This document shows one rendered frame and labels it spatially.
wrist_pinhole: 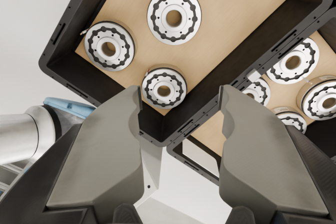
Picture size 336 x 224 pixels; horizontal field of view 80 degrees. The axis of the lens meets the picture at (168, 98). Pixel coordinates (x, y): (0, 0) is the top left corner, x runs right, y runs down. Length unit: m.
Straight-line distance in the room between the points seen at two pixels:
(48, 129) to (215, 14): 0.38
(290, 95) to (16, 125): 0.57
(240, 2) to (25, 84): 0.67
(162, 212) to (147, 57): 2.18
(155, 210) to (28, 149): 2.15
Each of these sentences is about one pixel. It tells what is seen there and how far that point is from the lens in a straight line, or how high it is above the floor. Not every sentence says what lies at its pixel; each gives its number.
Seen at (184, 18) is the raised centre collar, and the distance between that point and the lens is 0.40.
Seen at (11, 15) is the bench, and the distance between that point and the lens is 0.72.
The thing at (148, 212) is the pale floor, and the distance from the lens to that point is 2.54.
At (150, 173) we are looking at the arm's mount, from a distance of 0.57.
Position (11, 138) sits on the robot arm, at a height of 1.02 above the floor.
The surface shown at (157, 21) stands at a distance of 0.41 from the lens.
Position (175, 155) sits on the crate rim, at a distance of 0.48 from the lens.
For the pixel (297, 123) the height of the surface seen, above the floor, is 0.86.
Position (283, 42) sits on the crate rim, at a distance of 0.38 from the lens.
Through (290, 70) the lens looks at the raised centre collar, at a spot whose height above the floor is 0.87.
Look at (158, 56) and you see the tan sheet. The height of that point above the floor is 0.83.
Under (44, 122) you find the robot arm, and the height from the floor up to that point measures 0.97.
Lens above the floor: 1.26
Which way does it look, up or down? 60 degrees down
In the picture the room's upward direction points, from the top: 175 degrees counter-clockwise
